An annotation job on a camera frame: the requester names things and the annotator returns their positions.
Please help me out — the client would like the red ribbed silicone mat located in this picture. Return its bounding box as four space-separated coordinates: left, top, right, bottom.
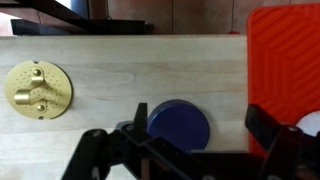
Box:
246 3 320 158

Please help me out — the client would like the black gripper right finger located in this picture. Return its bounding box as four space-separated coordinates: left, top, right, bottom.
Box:
245 103 320 180

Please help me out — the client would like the black furniture frame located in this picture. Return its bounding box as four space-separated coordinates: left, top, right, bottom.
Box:
0 0 155 36

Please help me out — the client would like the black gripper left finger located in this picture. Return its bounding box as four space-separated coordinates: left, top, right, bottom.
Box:
61 102 214 180

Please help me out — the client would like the white pepper mill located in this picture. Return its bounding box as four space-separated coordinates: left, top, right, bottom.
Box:
295 110 320 137

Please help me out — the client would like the dark blue round lid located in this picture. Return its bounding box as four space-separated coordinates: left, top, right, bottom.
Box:
146 99 211 154

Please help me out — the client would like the gold perforated metal disk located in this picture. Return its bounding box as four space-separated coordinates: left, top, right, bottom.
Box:
3 59 74 120

